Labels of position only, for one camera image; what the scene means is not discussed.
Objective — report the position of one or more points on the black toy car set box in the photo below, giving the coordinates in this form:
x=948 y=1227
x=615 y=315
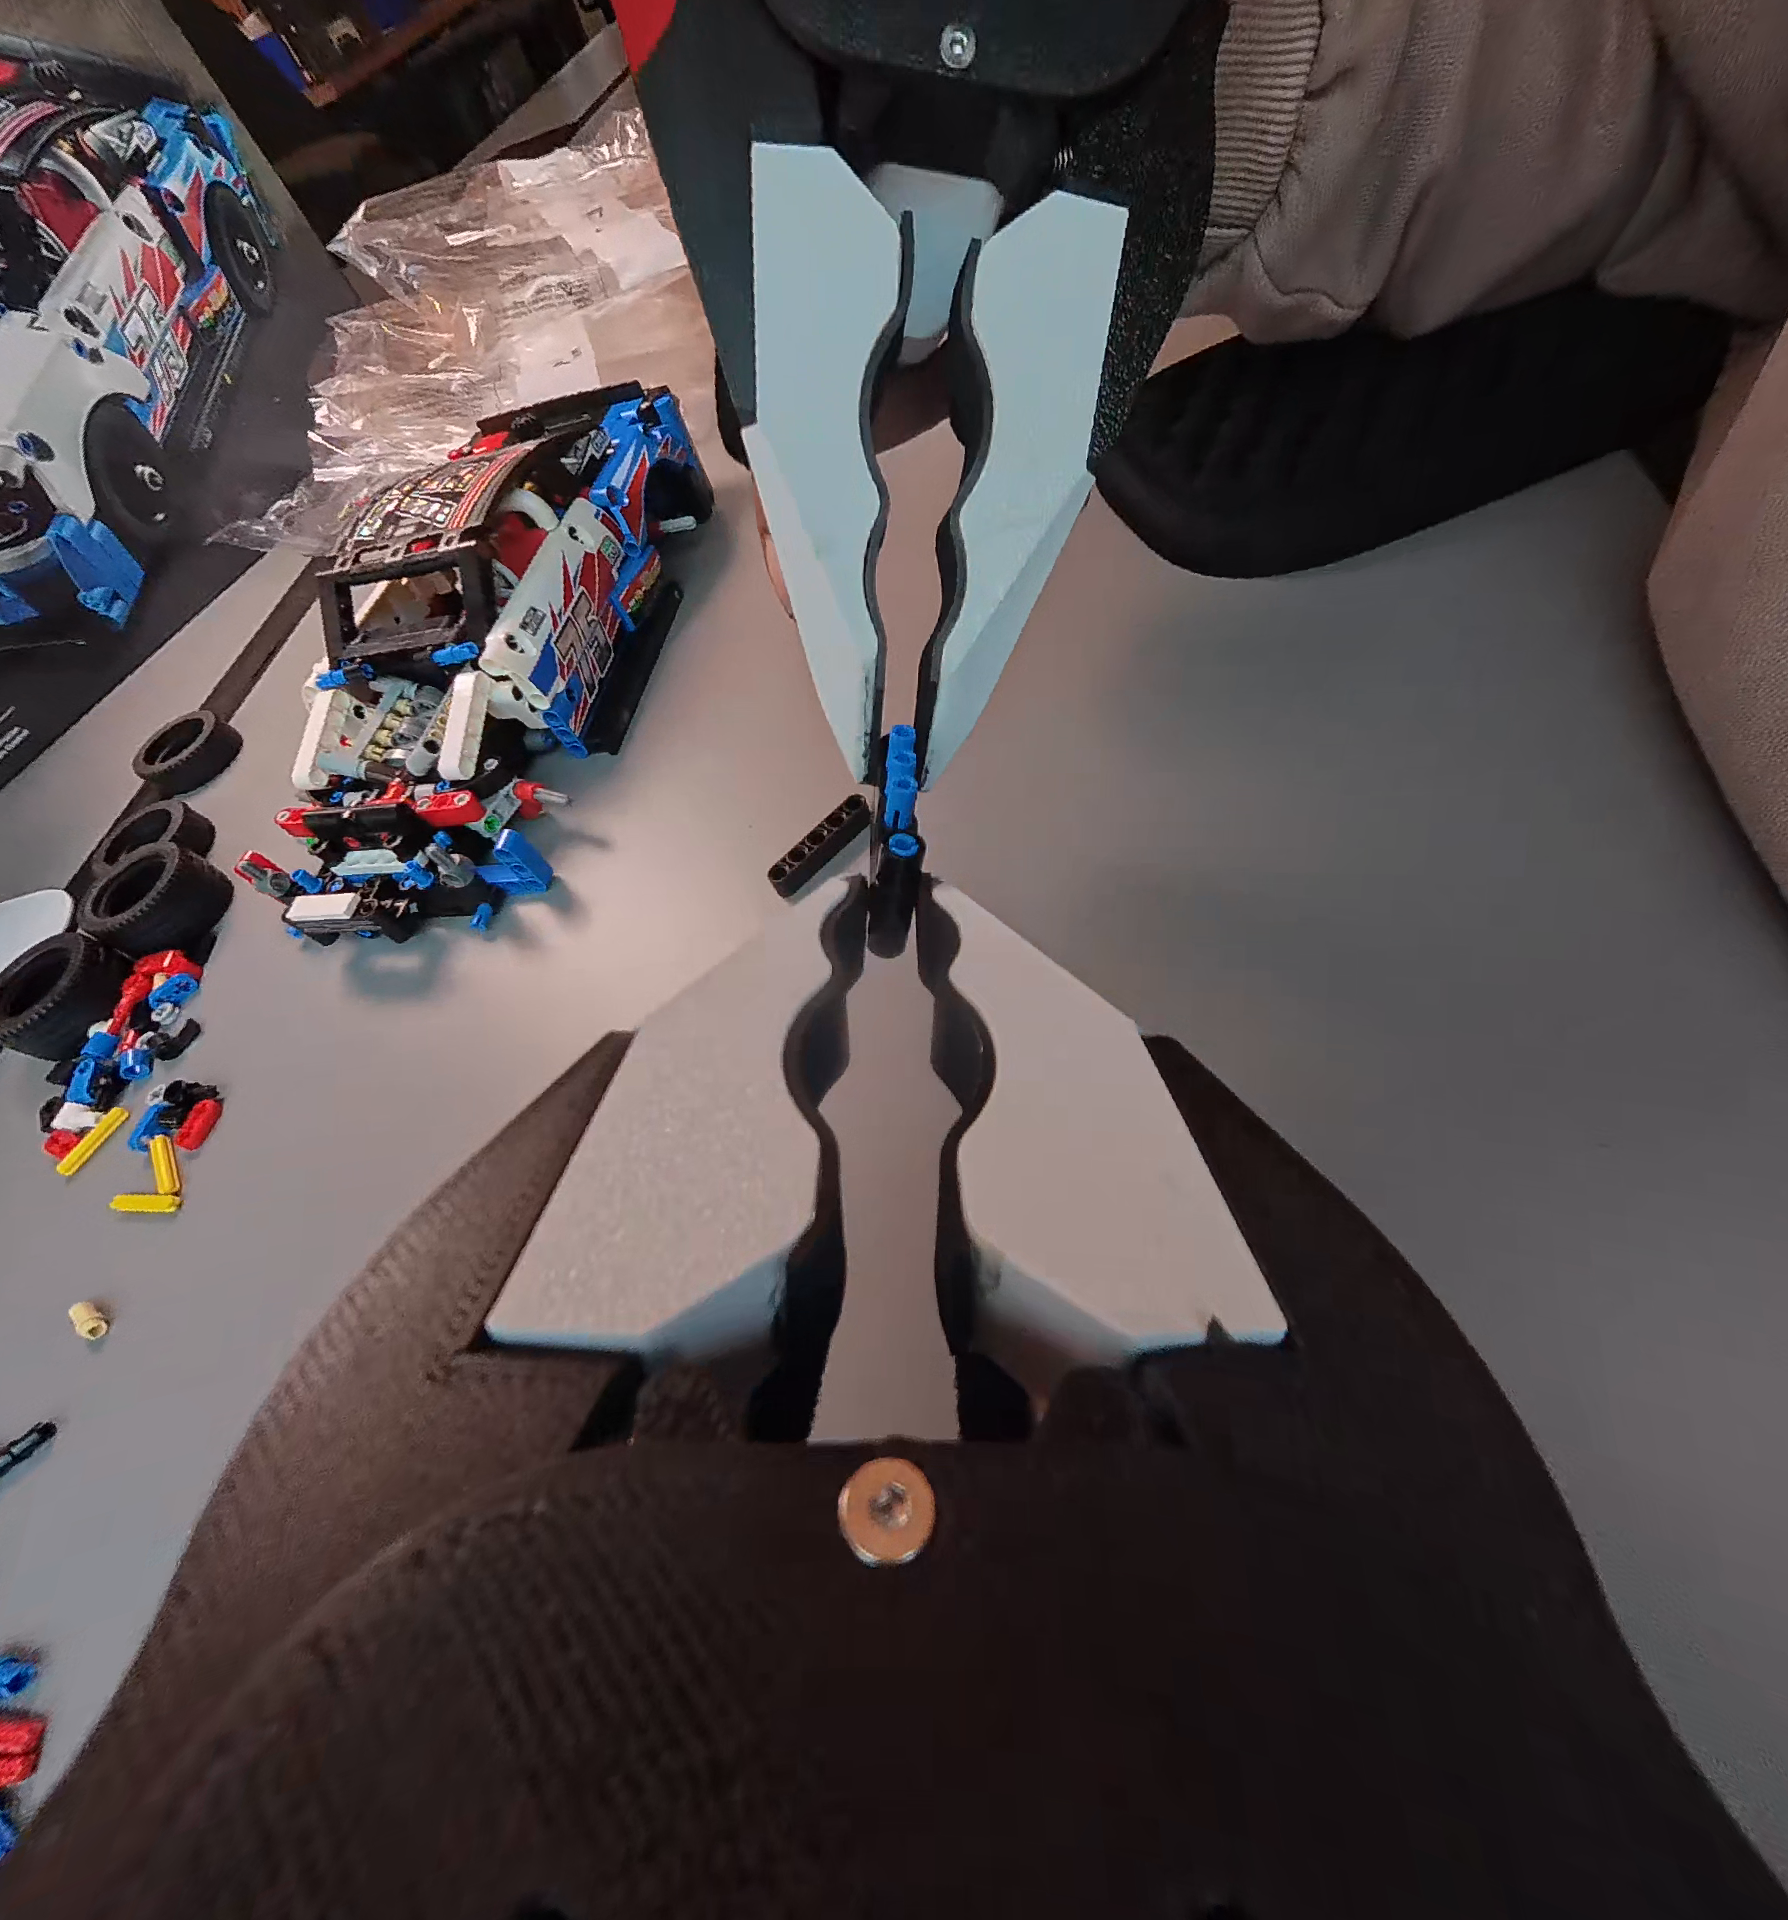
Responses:
x=69 y=376

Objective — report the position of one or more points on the person's right forearm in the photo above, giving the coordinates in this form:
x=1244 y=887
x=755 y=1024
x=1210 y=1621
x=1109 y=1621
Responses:
x=1509 y=149

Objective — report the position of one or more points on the black five hole beam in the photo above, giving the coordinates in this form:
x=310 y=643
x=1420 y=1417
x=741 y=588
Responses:
x=822 y=848

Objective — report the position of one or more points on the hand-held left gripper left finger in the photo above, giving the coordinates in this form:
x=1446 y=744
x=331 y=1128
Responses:
x=669 y=1185

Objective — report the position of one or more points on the black flat strip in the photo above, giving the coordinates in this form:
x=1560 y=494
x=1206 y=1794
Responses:
x=255 y=652

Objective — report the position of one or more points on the partly built toy brick car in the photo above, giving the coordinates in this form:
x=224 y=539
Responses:
x=533 y=599

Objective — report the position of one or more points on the black tee connector piece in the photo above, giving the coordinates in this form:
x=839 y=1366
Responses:
x=3 y=1466

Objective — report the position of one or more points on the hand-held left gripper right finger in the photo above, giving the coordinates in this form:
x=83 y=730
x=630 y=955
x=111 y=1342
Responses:
x=1120 y=1201

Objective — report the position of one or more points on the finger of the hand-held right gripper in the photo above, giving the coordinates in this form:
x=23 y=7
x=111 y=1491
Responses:
x=812 y=376
x=1044 y=421

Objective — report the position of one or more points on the yellow brick axle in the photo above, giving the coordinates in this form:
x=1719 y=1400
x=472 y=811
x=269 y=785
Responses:
x=91 y=1141
x=164 y=1165
x=144 y=1202

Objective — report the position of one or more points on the grey desk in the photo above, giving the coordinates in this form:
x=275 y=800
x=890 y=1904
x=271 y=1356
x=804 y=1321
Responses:
x=1284 y=900

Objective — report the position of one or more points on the small tan brick bush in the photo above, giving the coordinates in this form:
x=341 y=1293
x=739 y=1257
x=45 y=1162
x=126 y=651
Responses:
x=87 y=1319

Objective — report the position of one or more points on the pile of mixed brick pieces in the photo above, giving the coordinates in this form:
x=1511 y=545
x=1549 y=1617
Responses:
x=129 y=1035

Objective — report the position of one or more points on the blue pin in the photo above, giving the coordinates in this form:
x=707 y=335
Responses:
x=901 y=771

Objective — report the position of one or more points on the black toy tire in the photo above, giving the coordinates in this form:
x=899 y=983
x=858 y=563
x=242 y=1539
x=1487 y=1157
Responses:
x=159 y=895
x=39 y=998
x=151 y=834
x=182 y=751

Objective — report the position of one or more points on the black Lego beam subassembly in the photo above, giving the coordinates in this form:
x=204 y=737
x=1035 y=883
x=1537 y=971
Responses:
x=894 y=915

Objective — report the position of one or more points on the clear plastic parts bag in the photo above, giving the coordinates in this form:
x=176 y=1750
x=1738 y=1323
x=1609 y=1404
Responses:
x=458 y=300

